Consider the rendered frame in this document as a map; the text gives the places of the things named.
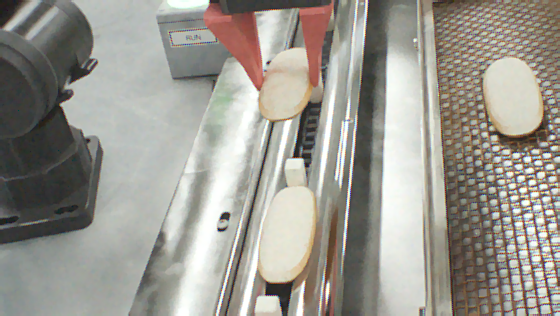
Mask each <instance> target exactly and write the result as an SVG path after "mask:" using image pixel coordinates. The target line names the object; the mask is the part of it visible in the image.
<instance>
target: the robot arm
mask: <svg viewBox="0 0 560 316"><path fill-rule="evenodd" d="M334 1H335V0H209V6H208V7H207V9H206V11H205V13H204V15H203V19H204V23H205V25H206V27H207V28H208V30H209V31H211V32H212V33H213V34H214V35H215V37H216V38H217V40H219V41H220V42H221V43H222V44H223V45H224V46H225V48H227V50H228V51H229V52H230V53H231V54H232V55H233V56H234V57H235V58H236V59H237V60H238V62H239V63H240V64H242V68H243V69H244V71H245V73H247V75H248V77H249V78H250V81H251V82H252V84H253V85H254V87H255V89H257V90H258V91H260V89H261V86H262V82H263V80H264V72H263V63H262V56H261V49H260V44H259V32H258V26H257V21H256V15H255V12H263V11H273V10H283V9H293V8H300V16H301V22H302V33H303V39H304V44H305V49H306V55H307V60H308V65H309V71H310V75H311V82H312V85H313V88H317V87H318V86H319V77H320V66H321V55H322V44H323V41H324V39H325V35H326V32H327V26H328V23H329V21H330V18H331V15H332V11H333V7H334ZM93 48H94V36H93V31H92V28H91V26H90V24H89V20H88V19H87V17H86V16H85V14H84V13H82V10H81V9H80V8H79V7H78V6H76V5H75V3H74V2H73V1H71V0H0V244H4V243H7V244H9V243H14V242H18V241H23V240H27V239H32V238H37V237H39V238H41V237H46V236H51V235H55V234H60V233H65V232H69V231H79V230H82V229H85V228H87V227H88V226H89V225H90V224H92V223H93V220H94V209H95V203H96V198H97V191H98V186H99V180H100V175H101V163H102V158H103V150H102V148H101V142H100V140H99V137H98V136H96V135H87V136H84V133H83V131H82V129H81V128H76V127H75V126H73V125H70V124H69V123H68V121H67V118H66V116H65V113H64V109H63V107H62V106H60V105H59V104H61V103H63V102H64V101H68V100H70V99H71V97H72V96H73V95H74V92H73V90H72V89H65V87H66V86H68V85H71V84H72V83H73V82H75V81H77V80H79V79H81V78H83V77H85V76H88V75H90V74H91V72H92V71H93V70H94V68H95V67H96V66H97V64H98V60H97V59H90V58H89V57H90V56H91V53H92V51H93Z"/></svg>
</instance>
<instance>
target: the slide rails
mask: <svg viewBox="0 0 560 316"><path fill-rule="evenodd" d="M356 1H357V0H339V2H338V7H337V14H336V19H335V30H334V35H333V40H332V46H331V51H330V57H329V63H328V73H327V79H326V84H325V90H324V96H323V101H322V107H321V112H320V117H319V128H318V133H317V140H316V145H315V150H314V156H313V161H312V167H311V178H310V184H309V189H310V190H311V192H312V193H313V194H314V196H315V199H316V203H317V222H316V230H315V235H314V241H313V244H312V249H311V252H310V258H309V260H308V262H307V265H306V267H305V268H304V269H303V271H302V273H301V275H300V276H299V277H297V278H296V279H294V280H293V287H292V293H291V298H290V304H289V309H288V315H287V316H318V314H319V307H320V299H321V292H322V285H323V276H324V269H325V262H326V254H327V240H328V232H329V225H330V218H331V210H332V202H333V195H334V187H335V180H336V173H337V158H338V150H339V142H340V135H341V128H342V120H343V113H344V106H345V90H346V83H347V75H348V68H349V61H350V53H351V46H352V31H353V24H354V16H355V8H356ZM299 47H300V48H304V49H305V44H304V39H303V33H302V22H301V18H300V22H299V25H298V29H297V32H296V36H295V39H294V43H293V48H299ZM301 118H302V113H301V114H300V115H297V116H296V117H295V118H294V119H292V120H289V121H285V122H275V124H274V127H273V131H272V134H271V138H270V141H269V145H268V152H267V156H266V159H265V163H264V167H263V170H262V174H261V177H260V181H259V188H258V193H257V196H256V200H255V203H254V207H253V210H252V214H251V218H250V225H249V228H248V232H247V235H246V239H245V243H244V246H243V250H242V257H241V261H240V265H239V268H238V272H237V276H236V279H235V283H234V290H233V293H232V297H231V301H230V304H229V308H228V311H227V315H226V316H256V315H255V307H256V302H257V298H258V297H259V296H266V293H267V289H268V281H266V280H265V279H264V278H263V277H262V276H261V275H260V273H259V267H258V260H257V258H258V247H259V237H260V233H261V229H262V226H263V222H264V219H265V216H266V213H267V211H268V207H269V205H270V203H271V202H272V200H273V199H274V197H275V196H276V194H277V193H279V192H280V191H282V190H283V189H285V188H287V182H286V177H285V162H286V159H290V158H294V150H295V145H296V141H297V136H298V132H299V127H300V123H301Z"/></svg>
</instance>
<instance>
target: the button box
mask: <svg viewBox="0 0 560 316"><path fill-rule="evenodd" d="M208 6H209V2H208V3H205V4H202V5H200V6H196V7H190V8H177V7H174V6H171V5H170V4H169V3H168V0H164V1H162V3H161V5H160V8H159V9H158V10H157V12H156V14H155V17H156V20H157V24H158V27H159V33H160V37H161V41H162V43H163V47H164V50H165V54H166V60H167V64H168V67H169V70H170V74H171V76H172V77H173V78H184V77H196V76H208V75H211V78H212V80H213V81H215V80H216V75H219V74H220V72H221V70H222V67H223V65H224V63H225V58H226V56H227V54H228V50H227V48H225V46H224V45H223V44H222V43H221V42H220V41H219V40H217V38H216V37H215V35H214V34H213V33H212V32H211V31H209V30H208V28H207V27H206V25H205V23H204V19H203V15H204V13H205V11H206V9H207V7H208Z"/></svg>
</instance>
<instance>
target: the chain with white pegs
mask: <svg viewBox="0 0 560 316"><path fill-rule="evenodd" d="M338 2H339V0H335V1H334V7H333V11H332V15H331V18H330V21H329V23H328V26H327V32H326V35H325V39H324V41H323V44H322V55H321V66H320V77H319V86H318V87H317V88H313V87H312V90H311V97H310V99H309V101H308V106H307V111H306V115H305V121H304V124H303V130H302V139H301V143H300V149H299V155H298V158H290V159H286V162H285V177H286V182H287V186H288V187H290V186H304V187H307V188H309V184H310V178H311V167H312V161H313V156H314V150H315V145H316V140H317V133H318V128H319V117H320V112H321V107H322V101H323V96H324V90H325V84H326V79H327V73H328V63H329V57H330V51H331V46H332V40H333V35H334V30H335V19H336V14H337V7H338ZM292 287H293V281H292V282H290V283H287V284H273V291H272V293H271V296H259V297H258V298H257V302H256V307H255V315H256V316H287V315H288V309H289V304H290V298H291V293H292ZM279 293H288V295H279ZM281 308H285V309H281Z"/></svg>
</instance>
